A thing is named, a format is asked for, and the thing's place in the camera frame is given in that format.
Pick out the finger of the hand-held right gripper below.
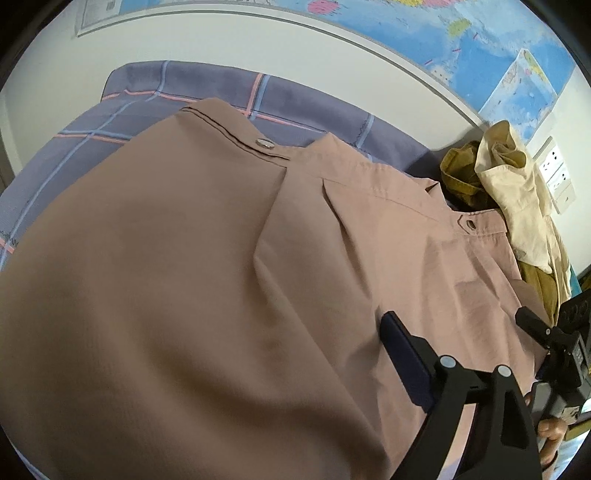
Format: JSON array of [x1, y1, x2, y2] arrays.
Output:
[[515, 306, 561, 352]]

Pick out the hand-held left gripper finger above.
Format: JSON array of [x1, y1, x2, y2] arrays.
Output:
[[379, 311, 543, 480]]

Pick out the pinkish-brown shorts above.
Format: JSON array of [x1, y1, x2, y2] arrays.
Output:
[[0, 97, 548, 480]]

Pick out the person's right hand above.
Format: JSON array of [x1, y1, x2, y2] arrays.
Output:
[[538, 416, 568, 470]]

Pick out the teal object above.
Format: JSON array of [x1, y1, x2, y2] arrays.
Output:
[[569, 268, 591, 294]]

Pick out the cream yellow garment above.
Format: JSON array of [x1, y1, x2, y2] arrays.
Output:
[[473, 121, 573, 296]]

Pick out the mustard olive garment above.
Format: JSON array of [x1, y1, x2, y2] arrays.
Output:
[[438, 141, 561, 324]]

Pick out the purple plaid bedding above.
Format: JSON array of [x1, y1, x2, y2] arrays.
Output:
[[0, 60, 439, 273]]

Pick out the white wall switch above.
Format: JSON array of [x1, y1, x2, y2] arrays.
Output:
[[551, 187, 578, 215]]

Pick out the white wall socket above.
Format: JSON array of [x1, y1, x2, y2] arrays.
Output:
[[545, 166, 573, 192], [538, 137, 566, 172]]

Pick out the small wall map poster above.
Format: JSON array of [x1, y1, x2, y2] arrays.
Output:
[[478, 48, 559, 141]]

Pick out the blue world wall map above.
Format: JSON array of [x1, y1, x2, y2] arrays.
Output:
[[272, 0, 575, 125]]

